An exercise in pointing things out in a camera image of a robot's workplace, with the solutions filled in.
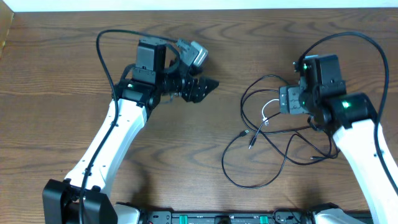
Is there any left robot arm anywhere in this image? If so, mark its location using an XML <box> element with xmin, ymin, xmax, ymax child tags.
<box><xmin>42</xmin><ymin>37</ymin><xmax>219</xmax><ymax>223</ymax></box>

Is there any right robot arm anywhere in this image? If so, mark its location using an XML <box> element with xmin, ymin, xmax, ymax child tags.
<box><xmin>279</xmin><ymin>55</ymin><xmax>397</xmax><ymax>223</ymax></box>

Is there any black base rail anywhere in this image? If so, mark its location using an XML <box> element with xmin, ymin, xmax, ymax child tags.
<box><xmin>114</xmin><ymin>202</ymin><xmax>374</xmax><ymax>224</ymax></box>

